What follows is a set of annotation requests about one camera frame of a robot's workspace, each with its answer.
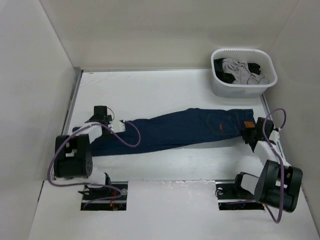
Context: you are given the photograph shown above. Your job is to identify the white plastic laundry basket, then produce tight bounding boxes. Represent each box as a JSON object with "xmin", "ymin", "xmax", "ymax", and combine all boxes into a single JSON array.
[{"xmin": 211, "ymin": 48, "xmax": 278, "ymax": 98}]

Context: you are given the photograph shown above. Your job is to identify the dark blue denim trousers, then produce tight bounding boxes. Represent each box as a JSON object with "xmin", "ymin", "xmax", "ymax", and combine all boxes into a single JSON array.
[{"xmin": 90, "ymin": 108, "xmax": 256, "ymax": 157}]

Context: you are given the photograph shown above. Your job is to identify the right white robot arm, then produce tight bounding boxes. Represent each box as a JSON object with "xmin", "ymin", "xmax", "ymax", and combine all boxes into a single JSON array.
[{"xmin": 231, "ymin": 117, "xmax": 303, "ymax": 213}]

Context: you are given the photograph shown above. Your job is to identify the black crumpled garment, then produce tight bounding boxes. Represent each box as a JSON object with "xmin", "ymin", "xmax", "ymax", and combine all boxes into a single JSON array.
[{"xmin": 213, "ymin": 58, "xmax": 262, "ymax": 84}]

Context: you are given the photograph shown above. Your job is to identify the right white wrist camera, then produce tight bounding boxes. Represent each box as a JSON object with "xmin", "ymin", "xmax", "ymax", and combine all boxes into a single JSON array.
[{"xmin": 269, "ymin": 128, "xmax": 280, "ymax": 145}]

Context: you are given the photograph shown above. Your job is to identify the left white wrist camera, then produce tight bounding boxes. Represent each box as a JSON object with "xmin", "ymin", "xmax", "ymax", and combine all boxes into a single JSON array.
[{"xmin": 109, "ymin": 119, "xmax": 126, "ymax": 133}]

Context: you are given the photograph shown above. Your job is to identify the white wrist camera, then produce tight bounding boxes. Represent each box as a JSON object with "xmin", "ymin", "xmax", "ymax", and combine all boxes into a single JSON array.
[
  {"xmin": 269, "ymin": 128, "xmax": 280, "ymax": 145},
  {"xmin": 109, "ymin": 119, "xmax": 126, "ymax": 133}
]

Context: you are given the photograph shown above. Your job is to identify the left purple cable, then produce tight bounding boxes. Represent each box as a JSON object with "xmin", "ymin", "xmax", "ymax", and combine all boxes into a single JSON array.
[{"xmin": 47, "ymin": 120, "xmax": 142, "ymax": 210}]

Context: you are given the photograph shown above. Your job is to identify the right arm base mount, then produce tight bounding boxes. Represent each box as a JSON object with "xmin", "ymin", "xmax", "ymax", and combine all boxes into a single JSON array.
[{"xmin": 215, "ymin": 180, "xmax": 265, "ymax": 211}]

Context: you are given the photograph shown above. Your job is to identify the grey crumpled garment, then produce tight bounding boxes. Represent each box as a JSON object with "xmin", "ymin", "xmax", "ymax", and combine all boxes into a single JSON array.
[{"xmin": 221, "ymin": 57, "xmax": 270, "ymax": 85}]

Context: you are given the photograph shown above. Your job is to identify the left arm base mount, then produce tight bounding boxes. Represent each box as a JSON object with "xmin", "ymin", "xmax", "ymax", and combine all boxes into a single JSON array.
[{"xmin": 78, "ymin": 181, "xmax": 129, "ymax": 212}]

